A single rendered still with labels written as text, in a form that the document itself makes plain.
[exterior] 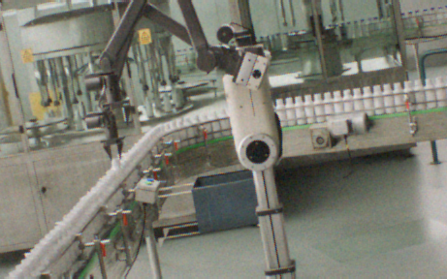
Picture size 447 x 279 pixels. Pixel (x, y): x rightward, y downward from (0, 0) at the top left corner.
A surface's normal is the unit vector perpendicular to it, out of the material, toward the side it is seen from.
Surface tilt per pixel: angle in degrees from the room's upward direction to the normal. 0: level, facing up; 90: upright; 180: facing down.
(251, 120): 101
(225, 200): 90
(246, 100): 90
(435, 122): 90
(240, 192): 90
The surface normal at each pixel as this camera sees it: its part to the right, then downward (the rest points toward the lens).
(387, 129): -0.36, 0.19
